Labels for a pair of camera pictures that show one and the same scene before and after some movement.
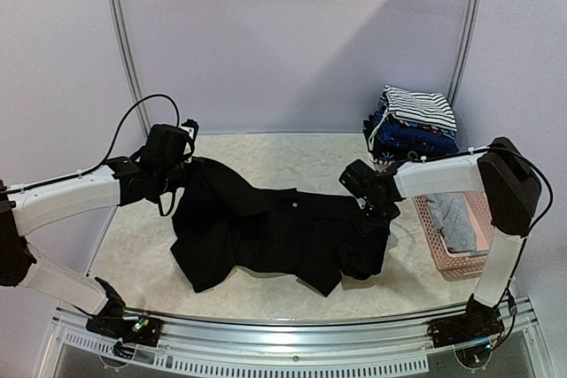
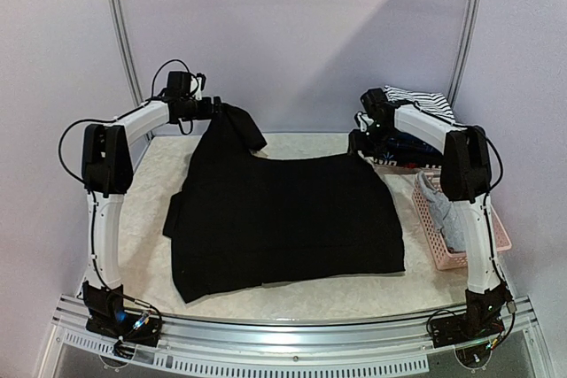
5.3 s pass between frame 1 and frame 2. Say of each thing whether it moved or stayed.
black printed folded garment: stayed
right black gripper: moved
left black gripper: moved
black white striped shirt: stayed
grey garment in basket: stayed
